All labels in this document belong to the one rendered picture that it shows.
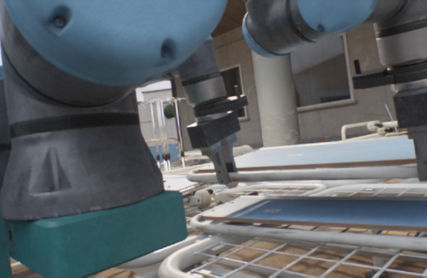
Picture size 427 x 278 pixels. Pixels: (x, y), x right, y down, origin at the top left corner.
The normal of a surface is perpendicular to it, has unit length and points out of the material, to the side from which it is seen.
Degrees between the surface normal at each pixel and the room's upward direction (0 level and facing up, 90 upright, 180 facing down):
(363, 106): 90
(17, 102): 91
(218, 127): 90
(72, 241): 90
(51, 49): 137
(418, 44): 102
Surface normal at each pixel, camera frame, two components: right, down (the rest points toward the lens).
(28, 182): -0.30, -0.29
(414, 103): -0.56, 0.30
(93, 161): 0.41, -0.39
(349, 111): -0.70, 0.10
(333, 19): -0.75, 0.31
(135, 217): 0.71, -0.08
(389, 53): -0.88, 0.31
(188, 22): 0.51, 0.03
